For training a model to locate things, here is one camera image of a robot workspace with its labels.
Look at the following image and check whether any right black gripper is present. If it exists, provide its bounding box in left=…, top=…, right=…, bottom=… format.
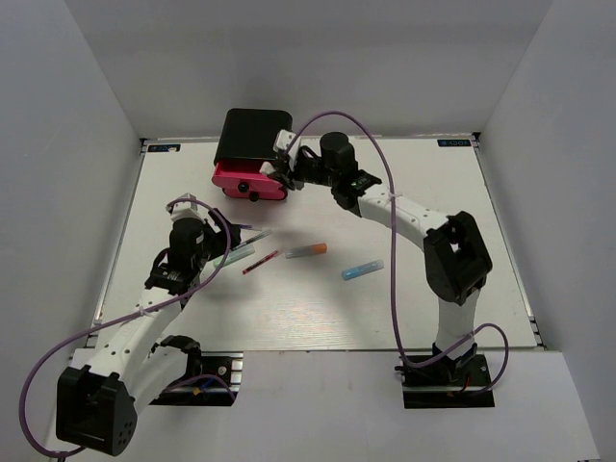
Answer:
left=269, top=151, right=339, bottom=191

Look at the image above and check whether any pink top drawer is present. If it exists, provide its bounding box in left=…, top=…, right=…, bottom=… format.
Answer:
left=212, top=160, right=287, bottom=202

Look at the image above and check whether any white eraser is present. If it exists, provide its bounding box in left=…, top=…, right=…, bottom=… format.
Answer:
left=260, top=162, right=275, bottom=176

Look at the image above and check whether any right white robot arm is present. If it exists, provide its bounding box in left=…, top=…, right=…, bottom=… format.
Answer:
left=261, top=130, right=493, bottom=384

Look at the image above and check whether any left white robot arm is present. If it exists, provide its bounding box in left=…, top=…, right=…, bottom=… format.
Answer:
left=55, top=209, right=241, bottom=456

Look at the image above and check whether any green highlighter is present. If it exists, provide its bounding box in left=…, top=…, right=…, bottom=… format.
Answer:
left=213, top=244, right=255, bottom=269

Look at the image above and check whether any black drawer cabinet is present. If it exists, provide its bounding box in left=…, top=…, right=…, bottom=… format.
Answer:
left=214, top=108, right=293, bottom=165

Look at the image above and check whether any purple gel pen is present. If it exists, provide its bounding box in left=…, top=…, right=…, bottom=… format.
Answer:
left=233, top=223, right=263, bottom=231

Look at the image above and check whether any red gel pen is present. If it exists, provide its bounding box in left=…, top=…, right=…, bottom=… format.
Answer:
left=242, top=245, right=285, bottom=275

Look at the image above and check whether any green gel pen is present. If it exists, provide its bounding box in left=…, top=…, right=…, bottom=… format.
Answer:
left=238, top=229, right=273, bottom=248

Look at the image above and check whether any orange highlighter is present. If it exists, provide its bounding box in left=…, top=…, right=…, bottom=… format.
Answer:
left=285, top=243, right=328, bottom=259

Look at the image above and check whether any blue highlighter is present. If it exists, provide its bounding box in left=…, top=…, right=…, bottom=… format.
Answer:
left=341, top=260, right=384, bottom=281

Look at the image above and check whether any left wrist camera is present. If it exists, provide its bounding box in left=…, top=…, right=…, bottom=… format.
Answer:
left=166, top=193, right=202, bottom=222

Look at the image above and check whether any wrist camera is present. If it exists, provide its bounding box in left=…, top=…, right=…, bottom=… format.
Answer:
left=273, top=130, right=301, bottom=155
left=166, top=193, right=202, bottom=222

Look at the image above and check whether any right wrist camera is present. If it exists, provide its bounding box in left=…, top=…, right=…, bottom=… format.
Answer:
left=273, top=130, right=301, bottom=155

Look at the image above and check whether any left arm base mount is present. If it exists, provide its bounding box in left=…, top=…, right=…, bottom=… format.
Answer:
left=150, top=352, right=244, bottom=407

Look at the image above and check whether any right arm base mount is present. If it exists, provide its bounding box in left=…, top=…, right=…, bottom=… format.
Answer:
left=394, top=354, right=495, bottom=409

